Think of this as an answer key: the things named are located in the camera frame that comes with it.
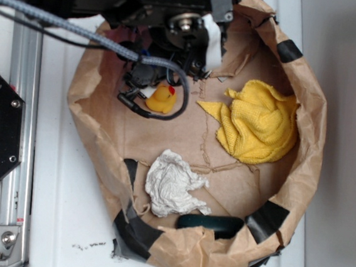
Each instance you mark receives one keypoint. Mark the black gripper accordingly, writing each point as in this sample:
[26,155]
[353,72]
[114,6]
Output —
[190,33]

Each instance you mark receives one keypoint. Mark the yellow rubber duck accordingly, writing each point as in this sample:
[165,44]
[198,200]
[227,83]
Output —
[162,100]

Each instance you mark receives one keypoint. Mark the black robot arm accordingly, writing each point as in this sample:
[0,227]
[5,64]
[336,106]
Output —
[77,9]

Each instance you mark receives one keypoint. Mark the yellow microfiber cloth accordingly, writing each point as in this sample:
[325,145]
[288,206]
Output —
[258,126]

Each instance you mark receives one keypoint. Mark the crumpled white paper towel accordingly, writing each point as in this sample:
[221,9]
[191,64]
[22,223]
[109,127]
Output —
[169,182]

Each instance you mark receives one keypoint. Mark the brown paper bag bin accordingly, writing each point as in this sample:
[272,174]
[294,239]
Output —
[269,199]

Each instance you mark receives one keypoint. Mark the dark green oval object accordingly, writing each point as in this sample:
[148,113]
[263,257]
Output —
[223,227]

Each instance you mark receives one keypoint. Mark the white tray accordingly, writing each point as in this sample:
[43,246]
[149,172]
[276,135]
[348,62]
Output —
[70,226]

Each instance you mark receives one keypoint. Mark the aluminium extrusion rail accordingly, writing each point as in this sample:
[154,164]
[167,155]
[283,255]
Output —
[16,187]

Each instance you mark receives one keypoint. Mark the metal corner bracket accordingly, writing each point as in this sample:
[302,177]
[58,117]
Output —
[11,246]

